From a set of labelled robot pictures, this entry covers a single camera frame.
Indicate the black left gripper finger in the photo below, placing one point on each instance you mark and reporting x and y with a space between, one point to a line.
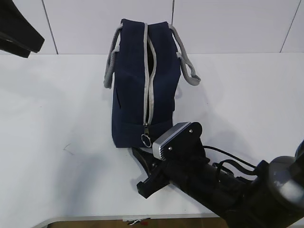
15 47
13 25

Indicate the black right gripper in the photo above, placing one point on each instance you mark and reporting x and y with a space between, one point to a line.
184 155

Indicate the navy blue lunch bag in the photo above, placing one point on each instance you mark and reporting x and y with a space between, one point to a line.
143 68

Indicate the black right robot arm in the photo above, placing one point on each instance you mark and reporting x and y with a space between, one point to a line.
268 195

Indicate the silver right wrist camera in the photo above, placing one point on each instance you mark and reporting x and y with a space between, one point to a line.
162 142

